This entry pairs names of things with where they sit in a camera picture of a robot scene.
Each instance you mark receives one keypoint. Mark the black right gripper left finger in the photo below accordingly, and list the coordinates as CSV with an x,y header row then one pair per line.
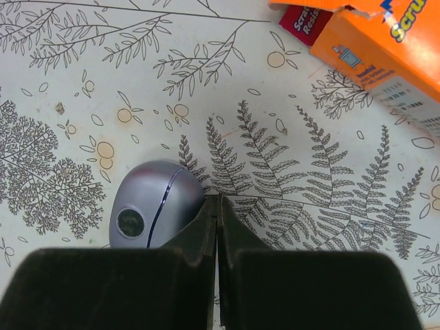
x,y
170,287

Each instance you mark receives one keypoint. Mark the purple earbud charging case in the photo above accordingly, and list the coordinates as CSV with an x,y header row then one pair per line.
x,y
154,202

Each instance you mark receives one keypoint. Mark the floral table mat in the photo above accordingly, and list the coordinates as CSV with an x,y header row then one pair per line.
x,y
309,160

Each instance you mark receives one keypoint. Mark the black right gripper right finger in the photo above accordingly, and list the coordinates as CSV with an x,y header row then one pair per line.
x,y
262,288

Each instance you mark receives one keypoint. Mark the orange pink sponge box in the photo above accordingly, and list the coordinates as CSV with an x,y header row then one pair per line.
x,y
389,48

